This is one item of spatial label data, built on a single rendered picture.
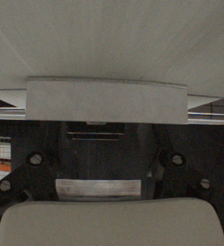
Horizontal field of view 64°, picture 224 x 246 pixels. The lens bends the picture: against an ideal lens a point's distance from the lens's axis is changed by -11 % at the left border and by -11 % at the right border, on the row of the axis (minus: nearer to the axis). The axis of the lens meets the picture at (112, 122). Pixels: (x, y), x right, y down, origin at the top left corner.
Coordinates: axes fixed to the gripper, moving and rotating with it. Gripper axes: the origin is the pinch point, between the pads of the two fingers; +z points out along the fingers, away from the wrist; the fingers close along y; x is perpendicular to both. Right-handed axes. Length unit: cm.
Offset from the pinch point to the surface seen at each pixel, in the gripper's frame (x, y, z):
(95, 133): -20.8, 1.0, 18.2
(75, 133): -21.7, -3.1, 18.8
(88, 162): -53, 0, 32
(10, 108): -5.6, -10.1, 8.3
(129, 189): -11.7, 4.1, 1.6
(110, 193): -12.1, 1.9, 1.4
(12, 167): -56, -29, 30
